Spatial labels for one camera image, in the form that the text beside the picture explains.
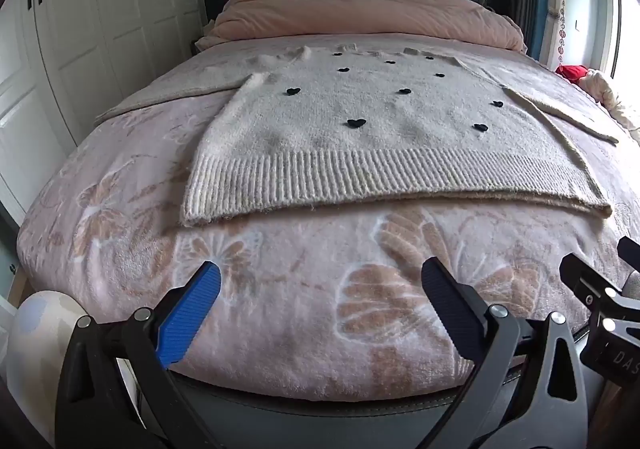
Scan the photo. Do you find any white round stool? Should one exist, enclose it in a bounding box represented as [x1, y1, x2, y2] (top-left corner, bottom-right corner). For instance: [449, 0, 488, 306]
[9, 290, 103, 449]

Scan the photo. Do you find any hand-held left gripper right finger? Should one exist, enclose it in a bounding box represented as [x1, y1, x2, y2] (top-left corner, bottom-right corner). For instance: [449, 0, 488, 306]
[421, 256, 589, 449]

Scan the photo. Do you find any pink butterfly printed blanket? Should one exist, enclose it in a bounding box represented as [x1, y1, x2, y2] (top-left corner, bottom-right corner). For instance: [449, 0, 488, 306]
[17, 36, 640, 402]

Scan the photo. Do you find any window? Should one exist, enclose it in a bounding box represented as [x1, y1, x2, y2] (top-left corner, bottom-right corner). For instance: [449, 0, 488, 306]
[607, 0, 640, 97]

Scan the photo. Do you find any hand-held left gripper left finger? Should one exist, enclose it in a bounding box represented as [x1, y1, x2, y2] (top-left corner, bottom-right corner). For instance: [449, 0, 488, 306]
[55, 260, 236, 449]

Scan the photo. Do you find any small red cloth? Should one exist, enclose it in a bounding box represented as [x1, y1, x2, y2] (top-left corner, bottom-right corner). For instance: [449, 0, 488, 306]
[555, 64, 594, 82]

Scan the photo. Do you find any cream sweater with black hearts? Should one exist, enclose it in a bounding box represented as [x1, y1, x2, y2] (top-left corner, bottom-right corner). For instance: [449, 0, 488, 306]
[95, 44, 621, 230]

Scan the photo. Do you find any pink folded duvet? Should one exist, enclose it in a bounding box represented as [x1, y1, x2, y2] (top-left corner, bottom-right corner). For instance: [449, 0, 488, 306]
[195, 0, 528, 54]

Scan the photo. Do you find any white wardrobe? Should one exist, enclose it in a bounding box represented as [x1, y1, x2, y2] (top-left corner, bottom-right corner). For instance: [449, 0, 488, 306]
[0, 0, 206, 220]

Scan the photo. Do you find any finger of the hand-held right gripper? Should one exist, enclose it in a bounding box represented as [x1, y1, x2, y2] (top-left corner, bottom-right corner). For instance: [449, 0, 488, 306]
[559, 253, 622, 316]
[617, 236, 640, 276]

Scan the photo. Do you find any white crumpled cloth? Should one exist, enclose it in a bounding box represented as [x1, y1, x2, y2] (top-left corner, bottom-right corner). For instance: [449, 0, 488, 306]
[580, 69, 640, 130]

